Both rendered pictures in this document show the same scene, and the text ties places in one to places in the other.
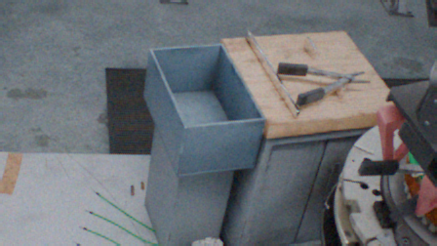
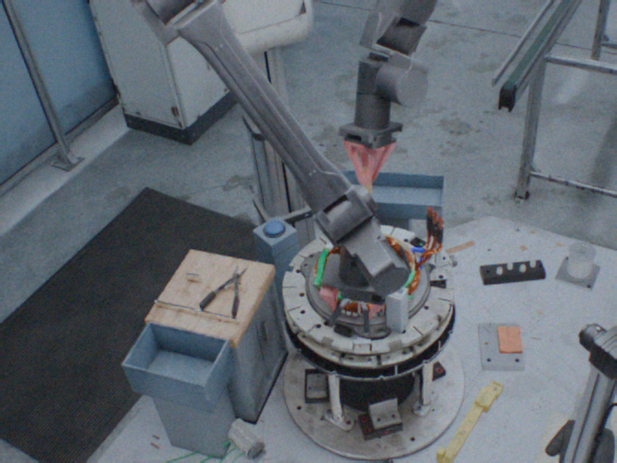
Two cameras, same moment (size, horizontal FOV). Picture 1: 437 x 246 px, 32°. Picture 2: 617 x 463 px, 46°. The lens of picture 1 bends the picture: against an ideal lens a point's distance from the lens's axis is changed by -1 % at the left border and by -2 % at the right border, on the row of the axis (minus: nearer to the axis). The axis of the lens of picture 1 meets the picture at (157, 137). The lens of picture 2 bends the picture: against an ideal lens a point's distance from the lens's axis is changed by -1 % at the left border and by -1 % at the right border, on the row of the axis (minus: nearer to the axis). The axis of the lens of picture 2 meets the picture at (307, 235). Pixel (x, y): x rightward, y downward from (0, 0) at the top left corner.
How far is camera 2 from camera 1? 0.56 m
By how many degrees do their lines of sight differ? 33
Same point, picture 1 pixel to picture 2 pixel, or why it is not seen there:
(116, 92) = not seen: outside the picture
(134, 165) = (135, 432)
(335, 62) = (212, 273)
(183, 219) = (218, 428)
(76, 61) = not seen: outside the picture
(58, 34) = not seen: outside the picture
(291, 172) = (249, 349)
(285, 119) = (236, 330)
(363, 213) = (335, 339)
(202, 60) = (147, 340)
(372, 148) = (297, 304)
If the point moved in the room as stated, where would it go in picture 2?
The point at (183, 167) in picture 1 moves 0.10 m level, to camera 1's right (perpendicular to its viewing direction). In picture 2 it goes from (212, 404) to (250, 368)
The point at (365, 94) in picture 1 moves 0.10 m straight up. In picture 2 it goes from (247, 276) to (240, 239)
